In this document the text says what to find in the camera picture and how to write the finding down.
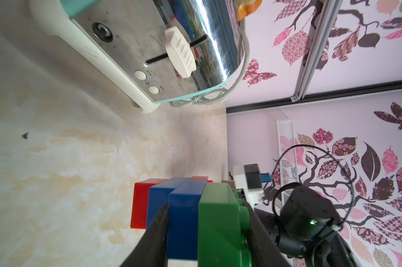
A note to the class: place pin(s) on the mint green toaster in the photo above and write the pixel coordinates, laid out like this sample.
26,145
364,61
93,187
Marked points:
178,52

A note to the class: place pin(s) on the red lego brick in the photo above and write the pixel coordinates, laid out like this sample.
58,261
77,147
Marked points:
201,178
140,202

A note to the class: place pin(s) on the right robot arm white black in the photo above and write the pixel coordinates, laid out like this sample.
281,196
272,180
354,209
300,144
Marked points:
307,227

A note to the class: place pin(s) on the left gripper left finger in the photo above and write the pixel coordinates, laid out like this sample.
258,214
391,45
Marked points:
151,250

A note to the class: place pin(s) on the yellow toast slice left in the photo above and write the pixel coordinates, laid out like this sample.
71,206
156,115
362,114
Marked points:
246,7

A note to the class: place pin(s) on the green lego brick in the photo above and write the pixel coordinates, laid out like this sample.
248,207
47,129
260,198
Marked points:
222,224

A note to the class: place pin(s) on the white wire basket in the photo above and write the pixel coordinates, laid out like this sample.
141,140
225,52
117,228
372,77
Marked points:
288,161

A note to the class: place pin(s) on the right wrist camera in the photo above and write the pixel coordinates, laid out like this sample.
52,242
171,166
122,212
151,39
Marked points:
248,179

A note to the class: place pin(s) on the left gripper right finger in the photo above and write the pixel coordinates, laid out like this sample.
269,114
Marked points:
261,238

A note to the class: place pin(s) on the blue lego brick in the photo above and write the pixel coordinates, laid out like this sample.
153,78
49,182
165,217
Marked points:
159,195
182,235

